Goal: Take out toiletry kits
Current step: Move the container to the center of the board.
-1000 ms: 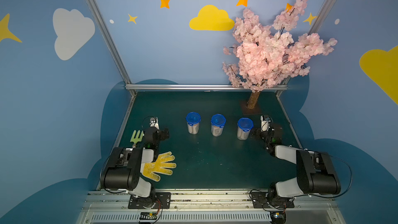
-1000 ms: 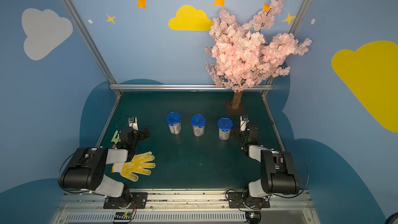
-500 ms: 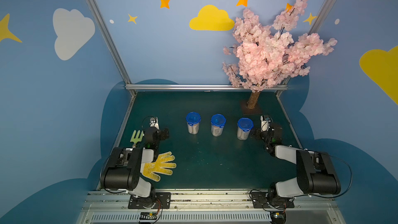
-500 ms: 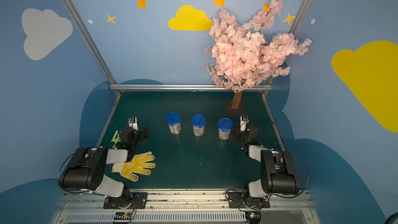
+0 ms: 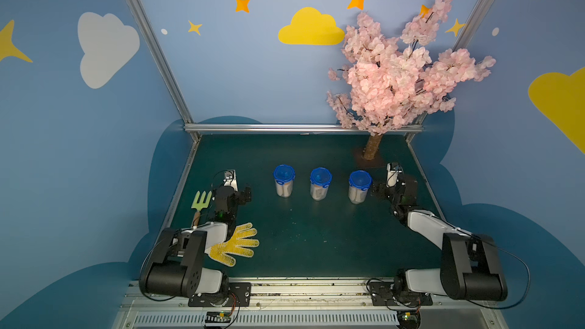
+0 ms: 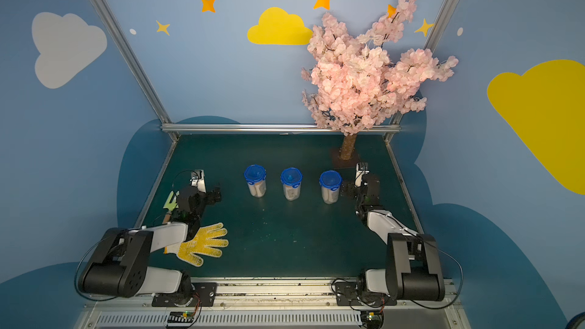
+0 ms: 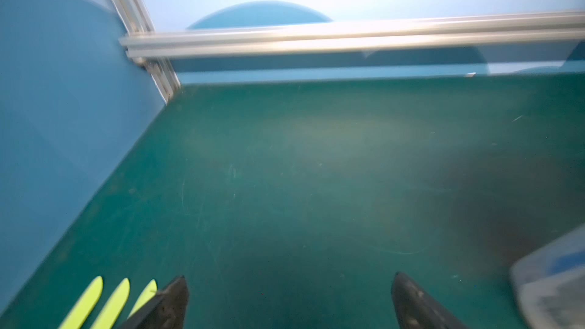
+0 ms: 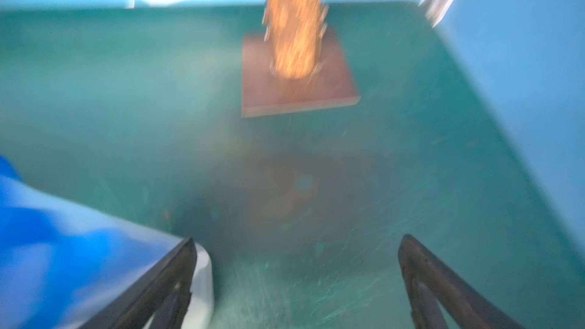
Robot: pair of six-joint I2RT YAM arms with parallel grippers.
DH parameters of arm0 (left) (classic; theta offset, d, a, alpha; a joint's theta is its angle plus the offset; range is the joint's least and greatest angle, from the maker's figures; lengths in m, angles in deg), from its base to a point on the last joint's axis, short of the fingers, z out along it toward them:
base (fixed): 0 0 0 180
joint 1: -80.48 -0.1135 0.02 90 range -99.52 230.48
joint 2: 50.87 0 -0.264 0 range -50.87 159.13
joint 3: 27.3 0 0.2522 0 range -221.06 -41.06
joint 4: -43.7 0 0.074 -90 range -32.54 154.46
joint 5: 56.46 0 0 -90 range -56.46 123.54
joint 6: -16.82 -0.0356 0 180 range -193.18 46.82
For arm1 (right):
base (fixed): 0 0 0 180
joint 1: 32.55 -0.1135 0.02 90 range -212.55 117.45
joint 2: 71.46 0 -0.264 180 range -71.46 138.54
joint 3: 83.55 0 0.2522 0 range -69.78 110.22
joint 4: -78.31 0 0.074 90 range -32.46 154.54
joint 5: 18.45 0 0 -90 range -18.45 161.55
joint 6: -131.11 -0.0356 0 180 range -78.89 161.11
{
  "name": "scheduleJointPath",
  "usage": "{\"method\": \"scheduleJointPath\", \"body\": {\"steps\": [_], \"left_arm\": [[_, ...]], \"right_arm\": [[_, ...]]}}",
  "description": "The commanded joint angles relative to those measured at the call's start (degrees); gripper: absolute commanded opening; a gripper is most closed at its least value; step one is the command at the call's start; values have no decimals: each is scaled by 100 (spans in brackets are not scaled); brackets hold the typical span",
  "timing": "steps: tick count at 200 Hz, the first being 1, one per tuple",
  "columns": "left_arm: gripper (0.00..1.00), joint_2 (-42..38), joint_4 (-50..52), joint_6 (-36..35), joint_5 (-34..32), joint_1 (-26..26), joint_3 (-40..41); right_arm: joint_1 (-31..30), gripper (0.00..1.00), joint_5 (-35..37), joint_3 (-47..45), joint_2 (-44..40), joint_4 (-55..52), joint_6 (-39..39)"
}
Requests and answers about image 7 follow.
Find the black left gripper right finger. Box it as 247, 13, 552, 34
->
392, 272, 467, 329

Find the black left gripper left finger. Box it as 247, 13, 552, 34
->
119, 276, 189, 329

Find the clear blue-lid container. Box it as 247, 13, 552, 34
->
510, 225, 584, 328

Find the green plastic garden fork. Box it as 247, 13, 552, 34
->
57, 275, 158, 329

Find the left aluminium corner post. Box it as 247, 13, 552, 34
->
111, 0, 181, 102

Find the horizontal aluminium back rail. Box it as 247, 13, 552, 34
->
120, 12, 584, 59

